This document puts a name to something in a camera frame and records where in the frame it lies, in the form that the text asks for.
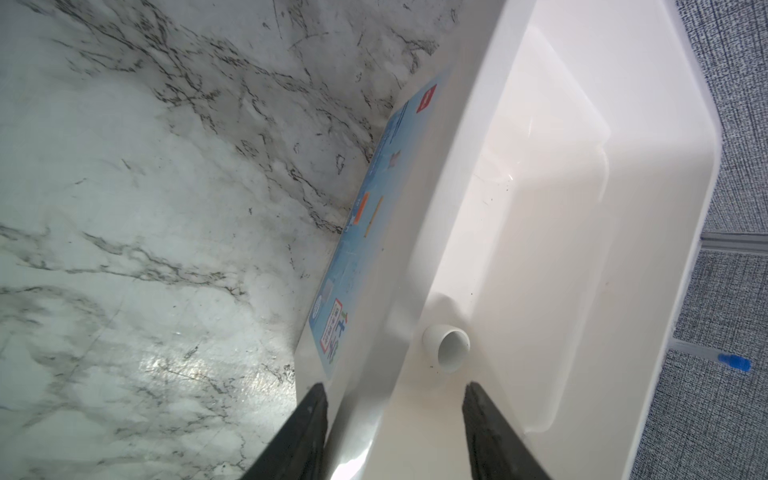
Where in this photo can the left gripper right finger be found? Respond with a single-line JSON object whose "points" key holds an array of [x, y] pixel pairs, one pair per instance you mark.
{"points": [[495, 450]]}

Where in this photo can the white plastic bin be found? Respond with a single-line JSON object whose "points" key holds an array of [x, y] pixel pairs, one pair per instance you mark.
{"points": [[542, 184]]}

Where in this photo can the blue-capped test tube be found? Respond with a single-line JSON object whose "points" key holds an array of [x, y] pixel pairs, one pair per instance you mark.
{"points": [[731, 360]]}

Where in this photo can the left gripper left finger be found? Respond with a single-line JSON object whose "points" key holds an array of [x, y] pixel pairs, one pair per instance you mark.
{"points": [[296, 451]]}

